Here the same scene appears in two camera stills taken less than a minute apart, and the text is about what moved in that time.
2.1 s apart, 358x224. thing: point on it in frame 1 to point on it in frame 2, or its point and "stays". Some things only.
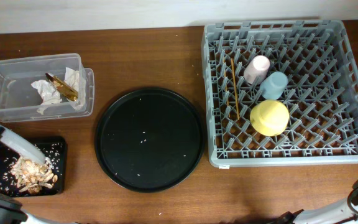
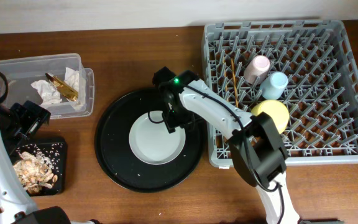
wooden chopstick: [235, 89] stays
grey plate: [18, 144] to [151, 142]
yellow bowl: [269, 117] stays
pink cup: [257, 69] stays
